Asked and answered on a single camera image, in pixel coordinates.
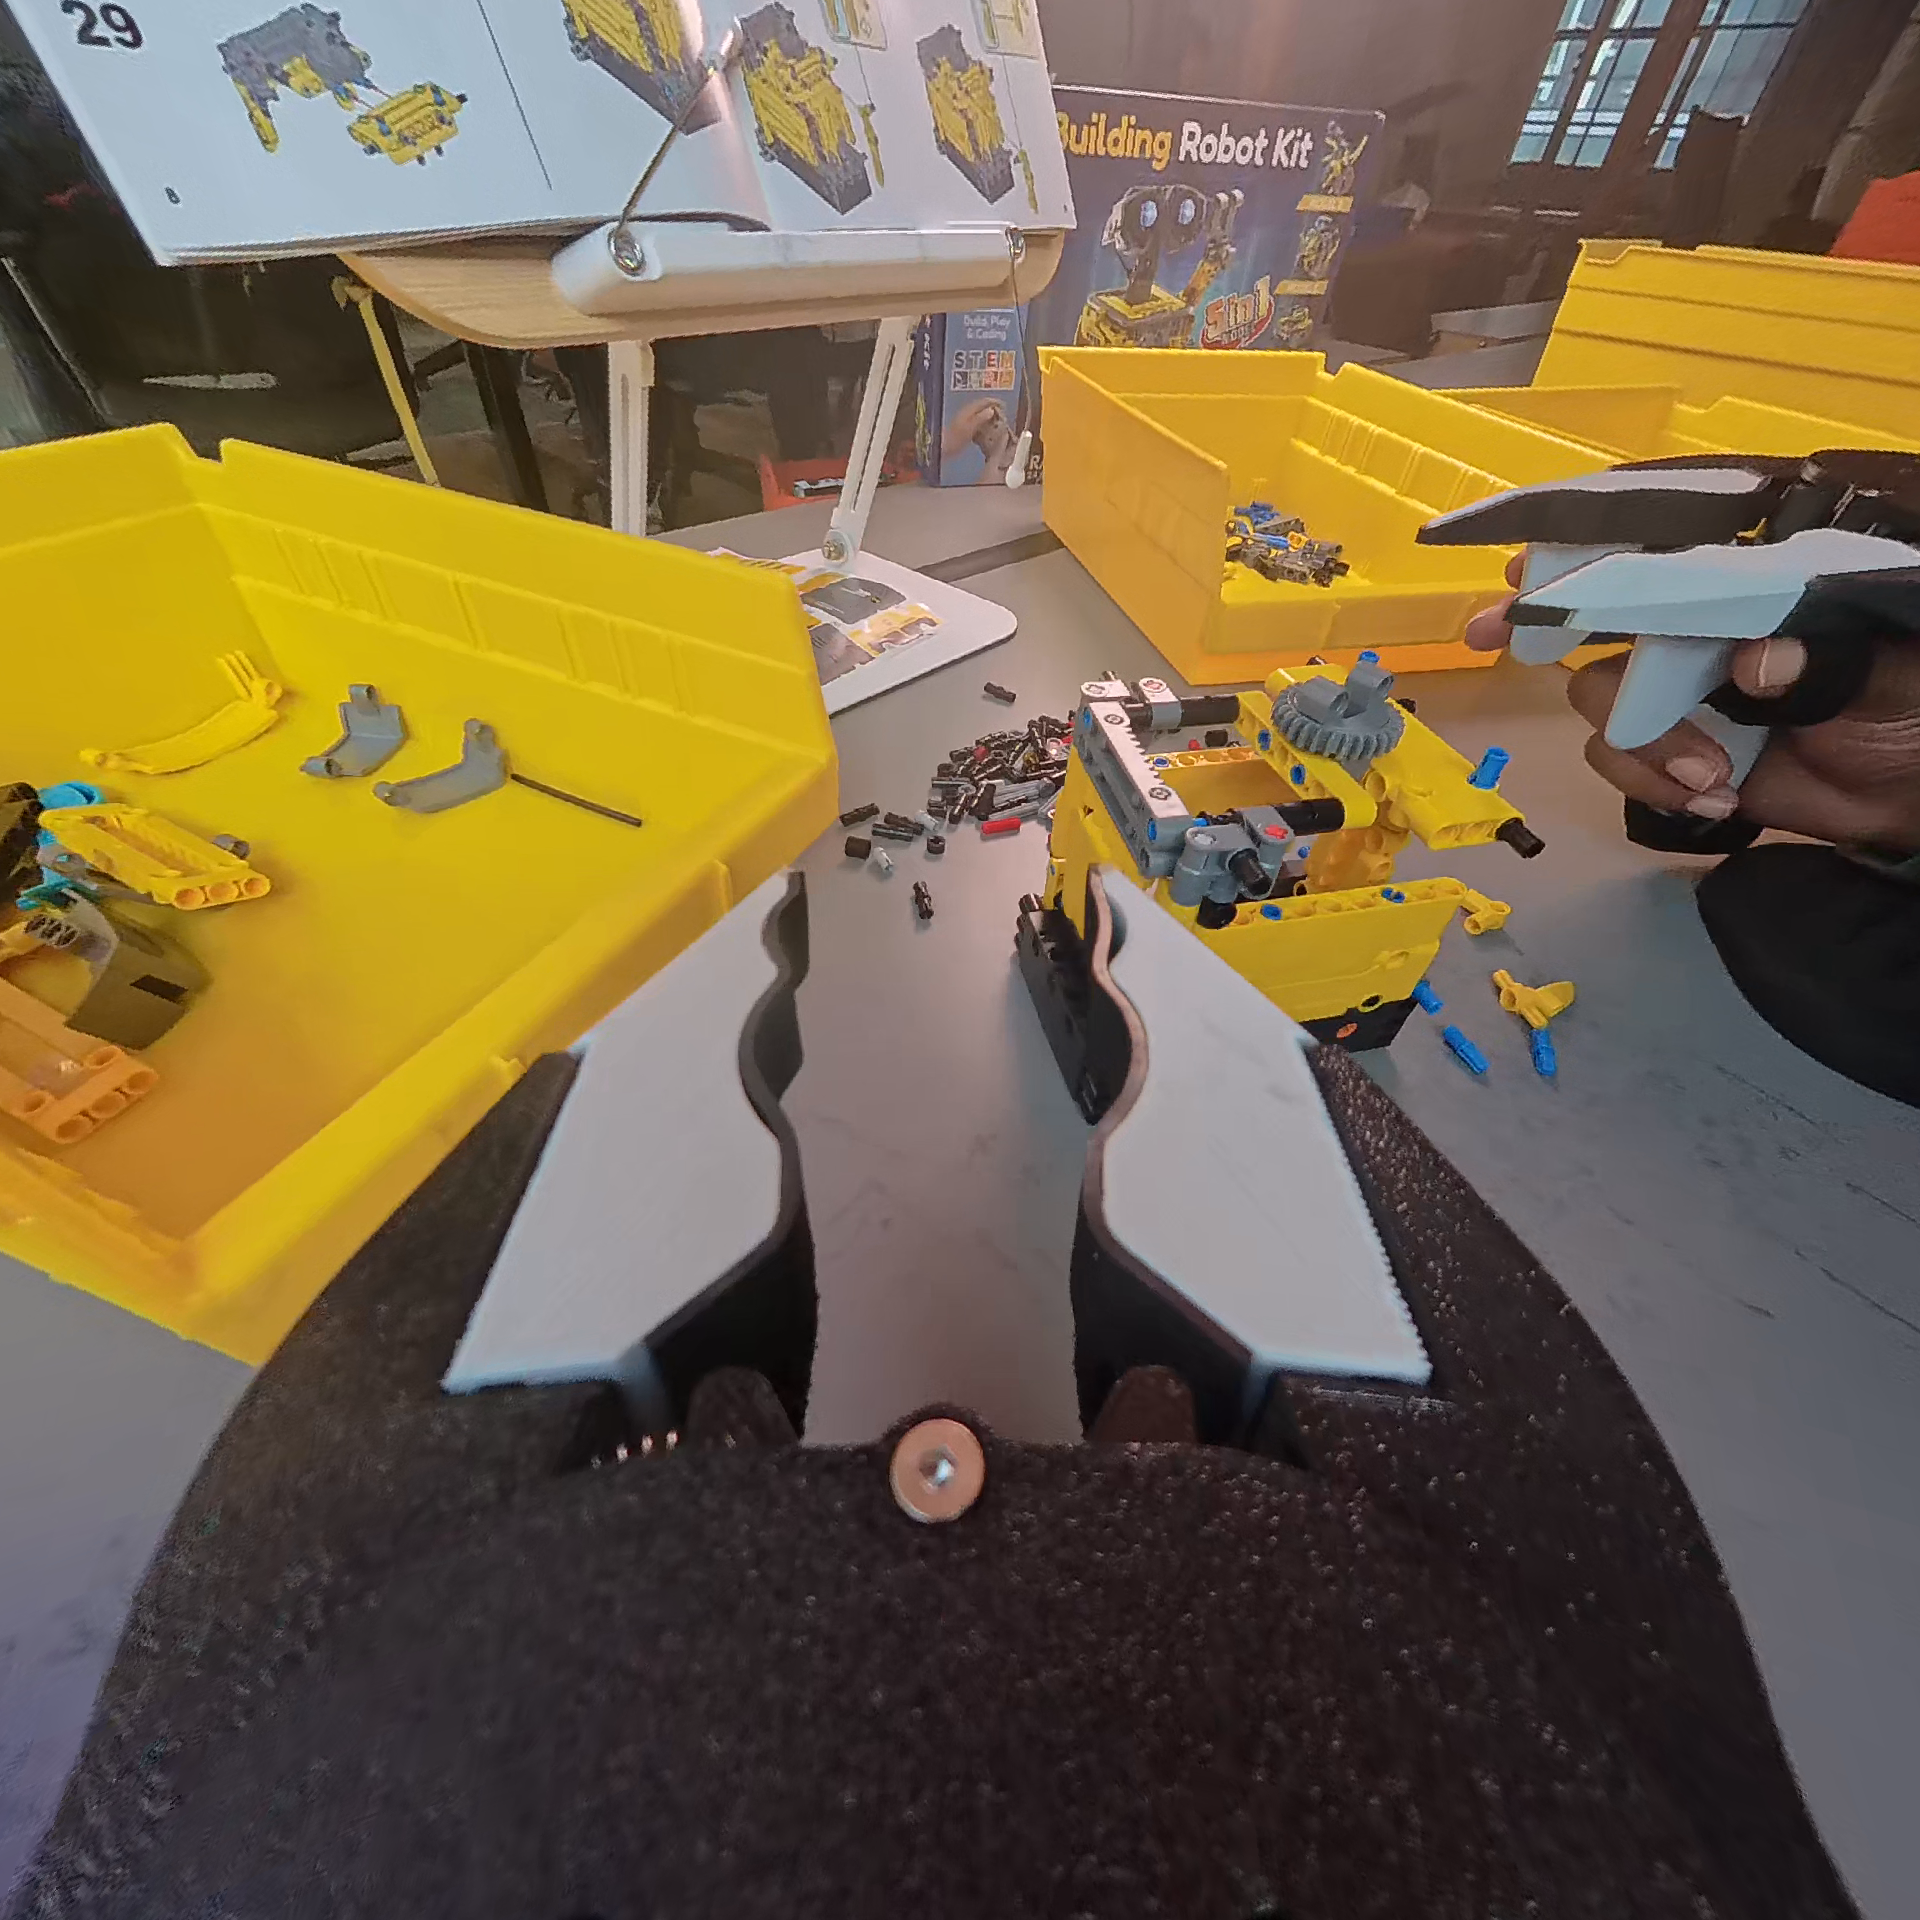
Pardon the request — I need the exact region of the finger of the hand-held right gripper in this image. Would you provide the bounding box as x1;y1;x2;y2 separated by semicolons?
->
1414;461;1816;552
1503;534;1840;647

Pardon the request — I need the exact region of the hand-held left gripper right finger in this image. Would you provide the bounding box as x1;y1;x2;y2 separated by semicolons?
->
1070;867;1436;1444

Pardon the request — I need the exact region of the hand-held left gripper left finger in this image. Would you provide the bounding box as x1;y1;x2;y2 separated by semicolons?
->
443;871;822;1444

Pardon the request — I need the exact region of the yellow lego robot model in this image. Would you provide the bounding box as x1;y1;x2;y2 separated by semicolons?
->
1017;651;1548;1121

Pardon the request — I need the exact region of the heap of grey lego parts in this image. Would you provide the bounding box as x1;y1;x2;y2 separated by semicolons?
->
1222;502;1351;588

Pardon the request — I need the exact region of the pile of small lego pins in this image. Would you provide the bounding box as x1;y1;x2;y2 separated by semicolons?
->
840;683;1080;924

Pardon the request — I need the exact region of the yellow plastic parts bin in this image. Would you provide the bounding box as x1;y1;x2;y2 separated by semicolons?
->
1038;349;1629;687
0;420;840;1366

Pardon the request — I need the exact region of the yellow lego connector blue pin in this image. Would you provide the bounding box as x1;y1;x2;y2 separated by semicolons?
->
1492;969;1576;1083

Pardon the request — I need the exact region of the black lego axle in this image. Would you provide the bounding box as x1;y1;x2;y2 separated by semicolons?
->
512;773;642;831

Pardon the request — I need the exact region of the grey curved lego panel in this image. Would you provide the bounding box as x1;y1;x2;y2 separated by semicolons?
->
302;687;411;778
375;720;512;816

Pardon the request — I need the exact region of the grey lego motor block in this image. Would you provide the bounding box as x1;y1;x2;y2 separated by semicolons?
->
67;905;212;1053

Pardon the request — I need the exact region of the orange lego beam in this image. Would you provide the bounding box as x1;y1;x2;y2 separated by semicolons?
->
0;1019;161;1149

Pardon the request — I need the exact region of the yellow lego beam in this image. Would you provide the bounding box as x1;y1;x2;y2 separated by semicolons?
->
38;805;276;914

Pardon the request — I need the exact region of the lego sticker sheet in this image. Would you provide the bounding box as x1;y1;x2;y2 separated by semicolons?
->
711;548;945;669

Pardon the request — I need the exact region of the yellow curved lego panel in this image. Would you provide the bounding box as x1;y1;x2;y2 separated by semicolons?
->
83;651;285;778

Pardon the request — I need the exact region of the lego instruction booklet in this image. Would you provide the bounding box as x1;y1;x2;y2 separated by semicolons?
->
7;0;1077;270

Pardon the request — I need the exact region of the person's right hand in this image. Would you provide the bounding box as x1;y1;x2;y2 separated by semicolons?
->
1462;575;1920;864

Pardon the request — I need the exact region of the background window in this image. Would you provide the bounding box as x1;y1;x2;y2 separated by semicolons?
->
1507;0;1816;166

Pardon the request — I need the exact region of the blue robot kit box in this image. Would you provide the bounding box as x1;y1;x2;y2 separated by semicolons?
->
916;85;1390;488

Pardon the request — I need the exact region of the instruction booklet on stand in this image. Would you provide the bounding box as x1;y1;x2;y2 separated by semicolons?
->
337;30;1073;720

